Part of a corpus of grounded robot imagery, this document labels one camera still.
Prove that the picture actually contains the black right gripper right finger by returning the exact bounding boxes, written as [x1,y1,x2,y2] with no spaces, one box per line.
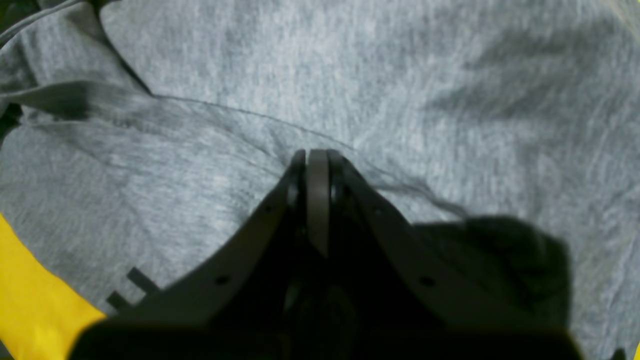
[306,149,582,360]

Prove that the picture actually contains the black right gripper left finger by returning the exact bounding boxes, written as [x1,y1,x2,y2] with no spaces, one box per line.
[70,150,307,360]

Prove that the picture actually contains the grey t-shirt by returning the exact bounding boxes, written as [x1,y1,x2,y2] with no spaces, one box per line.
[1,0,639,360]

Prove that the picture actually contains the yellow table cloth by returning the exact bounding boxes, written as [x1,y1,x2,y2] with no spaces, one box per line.
[0,218,105,360]

